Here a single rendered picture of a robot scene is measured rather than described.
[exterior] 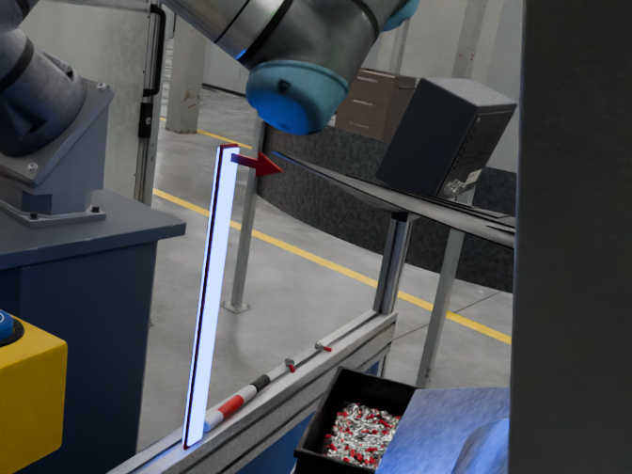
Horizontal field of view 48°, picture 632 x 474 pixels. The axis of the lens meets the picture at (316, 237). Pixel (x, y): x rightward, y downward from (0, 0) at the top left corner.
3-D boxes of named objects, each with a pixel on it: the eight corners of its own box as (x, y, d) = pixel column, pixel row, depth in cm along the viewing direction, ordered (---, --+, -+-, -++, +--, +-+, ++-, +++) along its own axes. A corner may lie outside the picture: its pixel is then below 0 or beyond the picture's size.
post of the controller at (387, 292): (387, 316, 120) (410, 205, 115) (371, 310, 122) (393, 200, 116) (394, 311, 123) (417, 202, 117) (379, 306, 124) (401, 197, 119)
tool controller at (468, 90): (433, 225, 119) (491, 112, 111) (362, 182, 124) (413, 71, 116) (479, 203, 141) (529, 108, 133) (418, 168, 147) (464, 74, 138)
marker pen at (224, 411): (211, 422, 79) (271, 375, 91) (199, 418, 79) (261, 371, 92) (210, 434, 79) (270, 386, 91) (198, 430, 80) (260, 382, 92)
